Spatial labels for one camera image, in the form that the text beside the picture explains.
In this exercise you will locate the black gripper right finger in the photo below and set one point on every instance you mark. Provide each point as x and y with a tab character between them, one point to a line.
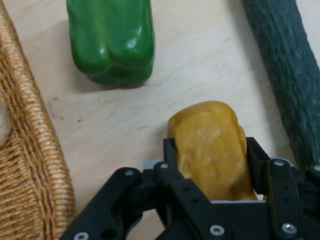
287	200

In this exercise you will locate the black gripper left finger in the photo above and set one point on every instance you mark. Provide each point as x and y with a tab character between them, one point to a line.
130	200

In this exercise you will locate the mustard orange bell pepper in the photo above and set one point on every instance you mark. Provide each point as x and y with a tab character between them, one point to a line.
210	150

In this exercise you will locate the long dark green cucumber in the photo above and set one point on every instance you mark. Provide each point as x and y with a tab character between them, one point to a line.
287	65

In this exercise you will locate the light wooden cutting board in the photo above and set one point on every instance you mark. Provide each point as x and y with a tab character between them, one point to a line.
190	75

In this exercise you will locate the white garlic bulb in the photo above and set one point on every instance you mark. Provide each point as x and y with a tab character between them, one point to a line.
3	125

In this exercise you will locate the green bell pepper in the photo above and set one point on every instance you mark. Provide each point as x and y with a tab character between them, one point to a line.
112	42

